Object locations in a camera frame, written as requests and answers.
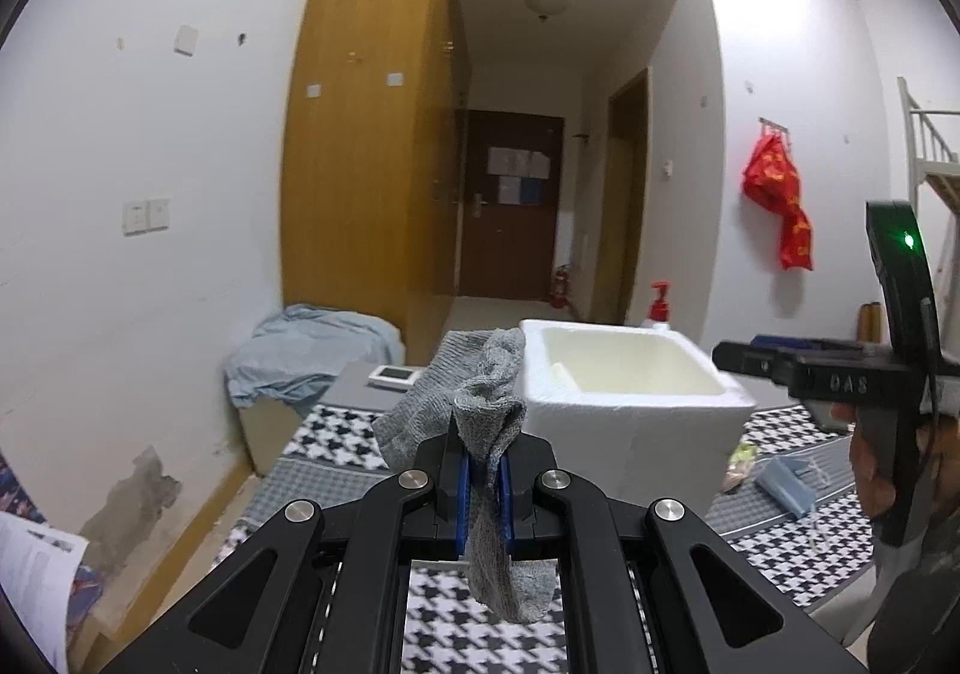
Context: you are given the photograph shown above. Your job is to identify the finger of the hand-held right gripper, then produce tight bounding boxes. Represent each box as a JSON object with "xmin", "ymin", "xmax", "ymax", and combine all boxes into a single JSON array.
[{"xmin": 712, "ymin": 334, "xmax": 803, "ymax": 384}]

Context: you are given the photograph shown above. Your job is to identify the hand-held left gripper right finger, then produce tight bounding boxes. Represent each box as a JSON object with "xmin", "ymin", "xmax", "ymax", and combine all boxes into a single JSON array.
[{"xmin": 497, "ymin": 432, "xmax": 863, "ymax": 674}]

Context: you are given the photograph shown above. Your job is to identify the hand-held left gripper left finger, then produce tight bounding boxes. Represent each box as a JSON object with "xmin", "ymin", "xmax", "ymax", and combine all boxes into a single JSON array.
[{"xmin": 97, "ymin": 419, "xmax": 472, "ymax": 674}]

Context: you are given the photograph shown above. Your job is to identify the grey sock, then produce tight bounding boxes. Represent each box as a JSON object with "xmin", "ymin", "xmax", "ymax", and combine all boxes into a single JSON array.
[{"xmin": 373, "ymin": 327, "xmax": 560, "ymax": 624}]

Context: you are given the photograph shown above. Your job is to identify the white foam box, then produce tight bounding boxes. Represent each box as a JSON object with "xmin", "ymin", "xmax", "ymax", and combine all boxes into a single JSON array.
[{"xmin": 517, "ymin": 319, "xmax": 757, "ymax": 516}]

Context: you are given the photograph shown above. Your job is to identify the person's right forearm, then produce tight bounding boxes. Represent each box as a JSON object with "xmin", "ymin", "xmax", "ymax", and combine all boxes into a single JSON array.
[{"xmin": 866, "ymin": 411, "xmax": 960, "ymax": 674}]

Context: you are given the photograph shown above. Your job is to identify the person's right hand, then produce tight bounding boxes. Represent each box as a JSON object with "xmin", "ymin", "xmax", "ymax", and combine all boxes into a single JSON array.
[{"xmin": 832, "ymin": 404, "xmax": 899, "ymax": 521}]

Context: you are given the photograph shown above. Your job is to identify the small green packet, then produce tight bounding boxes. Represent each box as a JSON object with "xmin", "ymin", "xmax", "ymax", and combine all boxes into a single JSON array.
[{"xmin": 721, "ymin": 441, "xmax": 760, "ymax": 493}]

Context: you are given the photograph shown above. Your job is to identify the houndstooth tablecloth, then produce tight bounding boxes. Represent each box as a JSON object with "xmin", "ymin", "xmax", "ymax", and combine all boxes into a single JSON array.
[{"xmin": 217, "ymin": 404, "xmax": 875, "ymax": 674}]

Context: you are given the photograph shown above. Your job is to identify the blue face mask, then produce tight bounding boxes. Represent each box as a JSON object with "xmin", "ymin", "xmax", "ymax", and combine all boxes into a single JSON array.
[{"xmin": 754, "ymin": 456, "xmax": 823, "ymax": 517}]

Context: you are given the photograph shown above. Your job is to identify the white digital device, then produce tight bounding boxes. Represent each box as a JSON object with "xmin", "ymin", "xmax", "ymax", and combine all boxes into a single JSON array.
[{"xmin": 367, "ymin": 364, "xmax": 422, "ymax": 391}]

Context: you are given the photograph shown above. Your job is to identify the red plastic bag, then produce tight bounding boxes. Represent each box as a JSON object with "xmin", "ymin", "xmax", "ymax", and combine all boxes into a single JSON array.
[{"xmin": 742, "ymin": 132, "xmax": 815, "ymax": 271}]

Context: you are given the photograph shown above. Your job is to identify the light wooden side door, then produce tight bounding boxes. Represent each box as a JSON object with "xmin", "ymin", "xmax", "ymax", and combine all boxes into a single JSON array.
[{"xmin": 589, "ymin": 68, "xmax": 652, "ymax": 326}]

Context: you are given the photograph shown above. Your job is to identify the blue-grey cloth pile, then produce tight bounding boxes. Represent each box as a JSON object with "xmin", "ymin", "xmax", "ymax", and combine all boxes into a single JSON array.
[{"xmin": 225, "ymin": 304, "xmax": 402, "ymax": 409}]

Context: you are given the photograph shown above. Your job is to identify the white metal bunk bed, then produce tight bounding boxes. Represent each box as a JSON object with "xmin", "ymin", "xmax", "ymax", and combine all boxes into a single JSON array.
[{"xmin": 896, "ymin": 76, "xmax": 960, "ymax": 345}]

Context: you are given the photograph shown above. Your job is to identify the dark brown entrance door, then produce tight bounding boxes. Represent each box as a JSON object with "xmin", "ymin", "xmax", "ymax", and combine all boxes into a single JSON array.
[{"xmin": 456, "ymin": 110, "xmax": 565, "ymax": 304}]

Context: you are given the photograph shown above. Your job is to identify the wooden wardrobe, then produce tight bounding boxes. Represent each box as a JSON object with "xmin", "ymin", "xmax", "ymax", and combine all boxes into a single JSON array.
[{"xmin": 281, "ymin": 0, "xmax": 472, "ymax": 375}]

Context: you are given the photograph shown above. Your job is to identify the open white booklet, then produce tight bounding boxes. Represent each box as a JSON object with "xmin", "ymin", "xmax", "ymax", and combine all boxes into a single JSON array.
[{"xmin": 0, "ymin": 513, "xmax": 89, "ymax": 672}]

